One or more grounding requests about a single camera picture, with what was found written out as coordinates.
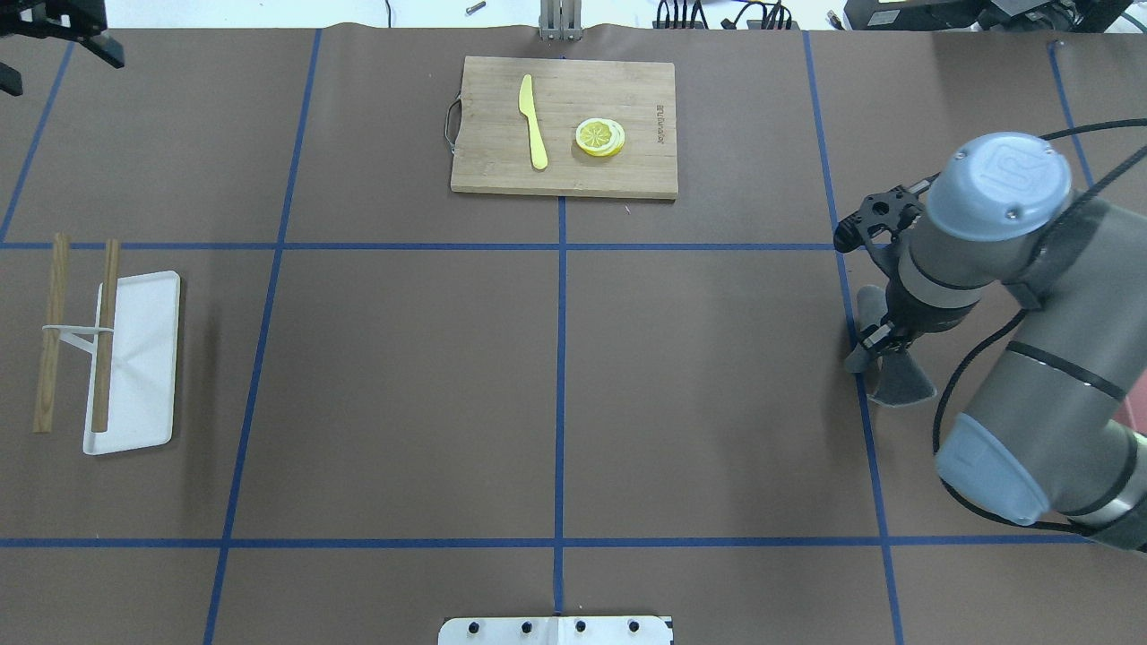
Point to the yellow plastic knife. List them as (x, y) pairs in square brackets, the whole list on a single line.
[(537, 149)]

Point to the wooden cutting board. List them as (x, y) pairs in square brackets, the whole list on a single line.
[(491, 147)]

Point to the white rectangular tray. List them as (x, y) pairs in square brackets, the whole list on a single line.
[(143, 370)]

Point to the white pedestal column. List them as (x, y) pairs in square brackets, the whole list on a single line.
[(558, 629)]

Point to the yellow lemon slice toy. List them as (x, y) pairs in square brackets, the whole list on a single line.
[(600, 137)]

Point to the aluminium frame post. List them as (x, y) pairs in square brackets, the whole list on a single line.
[(560, 20)]

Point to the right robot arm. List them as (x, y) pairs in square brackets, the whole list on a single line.
[(1019, 302)]

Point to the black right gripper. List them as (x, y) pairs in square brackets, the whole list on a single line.
[(899, 320)]

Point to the wooden towel rack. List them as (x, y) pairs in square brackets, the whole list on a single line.
[(95, 340)]

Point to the grey cloth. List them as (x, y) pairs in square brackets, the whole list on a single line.
[(899, 381)]

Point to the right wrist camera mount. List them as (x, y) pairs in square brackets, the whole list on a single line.
[(881, 222)]

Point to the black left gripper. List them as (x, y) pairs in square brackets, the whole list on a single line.
[(79, 38)]

